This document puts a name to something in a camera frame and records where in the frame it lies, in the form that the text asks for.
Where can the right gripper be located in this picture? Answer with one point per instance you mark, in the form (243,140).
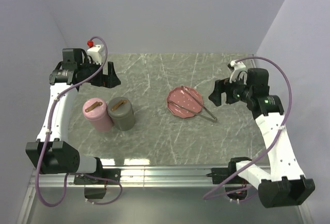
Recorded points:
(221,86)

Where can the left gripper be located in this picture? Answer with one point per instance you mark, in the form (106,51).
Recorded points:
(108,81)

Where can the metal tongs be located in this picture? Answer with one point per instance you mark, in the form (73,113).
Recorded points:
(198,105)

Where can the grey round lid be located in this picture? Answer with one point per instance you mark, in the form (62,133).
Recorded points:
(119,108)

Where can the grey cylindrical container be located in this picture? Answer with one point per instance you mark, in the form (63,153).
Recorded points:
(126,123)

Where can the pink round lid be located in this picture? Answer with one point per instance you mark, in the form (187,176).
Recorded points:
(94,108)

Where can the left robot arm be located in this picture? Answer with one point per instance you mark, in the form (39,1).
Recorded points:
(51,153)

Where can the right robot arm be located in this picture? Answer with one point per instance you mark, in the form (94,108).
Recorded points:
(275,173)

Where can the pink cylindrical container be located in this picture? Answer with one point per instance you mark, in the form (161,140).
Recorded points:
(100,119)

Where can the pink polka dot plate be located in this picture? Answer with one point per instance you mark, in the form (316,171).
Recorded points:
(184,103)

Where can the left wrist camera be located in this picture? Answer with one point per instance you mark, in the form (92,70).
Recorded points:
(96,52)

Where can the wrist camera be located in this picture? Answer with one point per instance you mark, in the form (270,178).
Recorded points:
(96,52)
(237,69)

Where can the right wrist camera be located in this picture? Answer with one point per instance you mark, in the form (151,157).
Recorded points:
(237,69)

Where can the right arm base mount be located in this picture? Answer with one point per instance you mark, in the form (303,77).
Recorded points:
(226,175)

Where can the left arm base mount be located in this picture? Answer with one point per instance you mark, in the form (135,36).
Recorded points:
(96,185)

